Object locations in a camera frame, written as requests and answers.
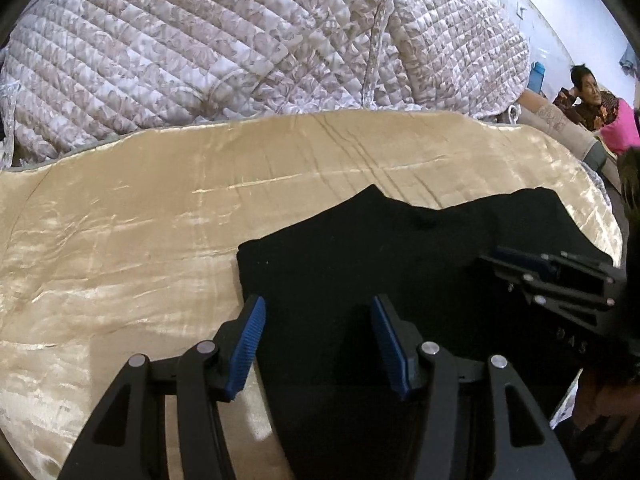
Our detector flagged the pink cloth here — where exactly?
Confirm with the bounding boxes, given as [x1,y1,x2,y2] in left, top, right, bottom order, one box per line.
[599,99,640,157]

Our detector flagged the whiteboard on wall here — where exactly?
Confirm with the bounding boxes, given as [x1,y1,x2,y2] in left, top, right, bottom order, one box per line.
[498,0,575,68]

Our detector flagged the floral quilted bedspread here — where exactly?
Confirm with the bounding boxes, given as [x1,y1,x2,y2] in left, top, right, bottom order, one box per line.
[0,0,532,168]

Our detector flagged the black pants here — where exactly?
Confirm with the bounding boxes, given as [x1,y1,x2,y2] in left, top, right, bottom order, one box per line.
[236,184,616,480]

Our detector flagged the person's dark hair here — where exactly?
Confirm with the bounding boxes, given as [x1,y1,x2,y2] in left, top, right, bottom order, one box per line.
[616,145,640,221]

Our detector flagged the beige velvet blanket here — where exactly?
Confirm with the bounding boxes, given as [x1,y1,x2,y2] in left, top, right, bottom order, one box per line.
[0,110,623,480]

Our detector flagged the beige patterned sofa armrest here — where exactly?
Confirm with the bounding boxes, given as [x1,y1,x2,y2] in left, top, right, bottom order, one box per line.
[517,87,623,193]

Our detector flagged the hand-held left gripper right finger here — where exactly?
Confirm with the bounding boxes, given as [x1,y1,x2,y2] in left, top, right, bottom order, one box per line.
[370,295,578,480]

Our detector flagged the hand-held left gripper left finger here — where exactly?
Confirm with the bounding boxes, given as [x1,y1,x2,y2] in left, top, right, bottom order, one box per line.
[59,295,267,480]

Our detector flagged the person's right forearm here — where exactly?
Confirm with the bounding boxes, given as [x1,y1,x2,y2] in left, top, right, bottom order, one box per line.
[570,367,640,466]

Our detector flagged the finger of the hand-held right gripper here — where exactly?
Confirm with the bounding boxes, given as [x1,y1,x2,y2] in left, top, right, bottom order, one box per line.
[492,245,616,281]
[477,256,618,328]

